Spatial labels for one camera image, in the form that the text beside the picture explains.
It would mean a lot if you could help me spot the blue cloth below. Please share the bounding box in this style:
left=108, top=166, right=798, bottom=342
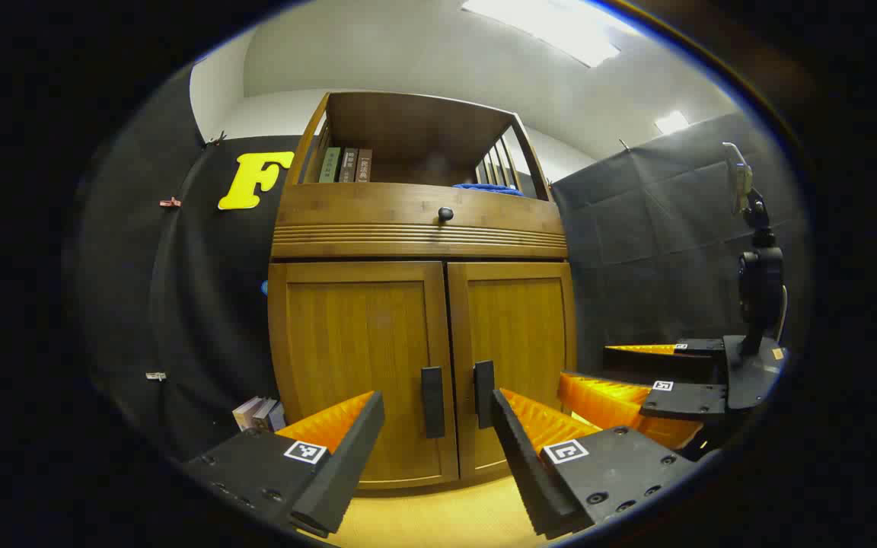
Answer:
left=451, top=183, right=525, bottom=197

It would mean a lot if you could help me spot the pink book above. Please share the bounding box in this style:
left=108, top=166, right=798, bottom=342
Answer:
left=232, top=396, right=263, bottom=431

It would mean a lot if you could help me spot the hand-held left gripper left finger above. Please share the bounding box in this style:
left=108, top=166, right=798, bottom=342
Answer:
left=183, top=390, right=386, bottom=540

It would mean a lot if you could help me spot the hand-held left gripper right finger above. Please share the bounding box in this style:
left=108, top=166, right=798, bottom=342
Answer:
left=490, top=388, right=702, bottom=541

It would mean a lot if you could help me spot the wooden cabinet door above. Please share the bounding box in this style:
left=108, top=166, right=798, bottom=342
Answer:
left=446, top=261, right=579, bottom=480
left=269, top=261, right=460, bottom=488

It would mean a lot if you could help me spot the black door handle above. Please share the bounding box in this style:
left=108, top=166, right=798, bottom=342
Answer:
left=420, top=366, right=446, bottom=440
left=474, top=360, right=496, bottom=429

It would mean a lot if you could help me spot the large ceiling light panel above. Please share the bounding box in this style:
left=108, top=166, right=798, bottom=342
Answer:
left=460, top=0, right=622, bottom=68

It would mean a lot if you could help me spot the wooden cabinet drawer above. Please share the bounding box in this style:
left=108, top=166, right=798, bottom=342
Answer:
left=271, top=183, right=569, bottom=260

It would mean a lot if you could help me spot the wooden double-door shoe cabinet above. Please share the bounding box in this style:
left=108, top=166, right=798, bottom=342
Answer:
left=267, top=90, right=579, bottom=489

